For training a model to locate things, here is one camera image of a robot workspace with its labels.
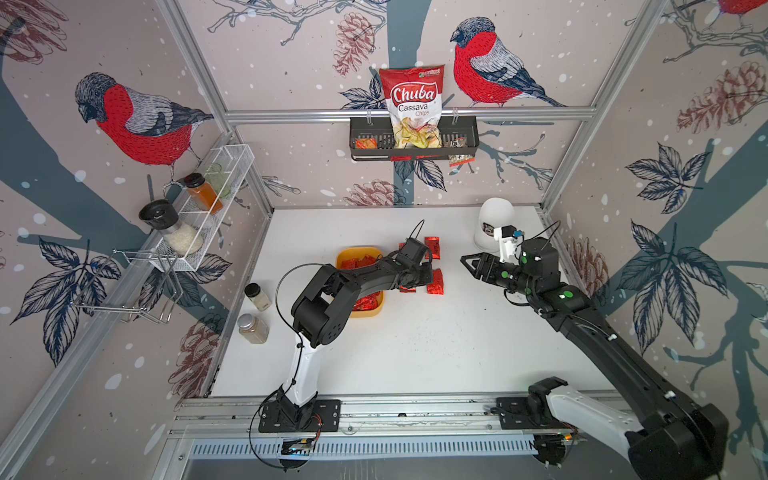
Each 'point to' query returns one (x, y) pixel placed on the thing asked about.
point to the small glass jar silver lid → (253, 328)
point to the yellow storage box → (348, 257)
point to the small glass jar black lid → (254, 293)
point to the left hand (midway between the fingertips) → (438, 272)
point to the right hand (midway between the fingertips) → (465, 258)
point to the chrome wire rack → (136, 283)
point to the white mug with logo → (494, 213)
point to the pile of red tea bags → (368, 302)
